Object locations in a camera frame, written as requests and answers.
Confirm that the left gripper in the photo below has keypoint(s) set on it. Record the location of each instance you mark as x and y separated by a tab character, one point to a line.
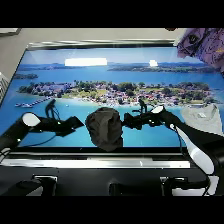
68	125

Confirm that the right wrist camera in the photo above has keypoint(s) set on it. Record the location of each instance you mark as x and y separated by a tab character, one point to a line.
142	106

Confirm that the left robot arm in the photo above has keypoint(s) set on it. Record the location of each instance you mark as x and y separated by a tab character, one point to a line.
13	131

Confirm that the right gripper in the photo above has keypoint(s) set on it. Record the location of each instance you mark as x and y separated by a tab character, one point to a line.
136	121

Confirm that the purple printed garment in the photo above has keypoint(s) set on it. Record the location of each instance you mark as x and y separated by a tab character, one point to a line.
206	45

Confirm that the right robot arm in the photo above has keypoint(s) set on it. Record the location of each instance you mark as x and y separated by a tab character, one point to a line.
196	138

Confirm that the dark grey pants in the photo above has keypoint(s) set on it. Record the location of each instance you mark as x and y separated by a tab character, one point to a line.
105	128

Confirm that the grey T-shirt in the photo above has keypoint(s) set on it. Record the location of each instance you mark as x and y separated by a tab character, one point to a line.
203	118

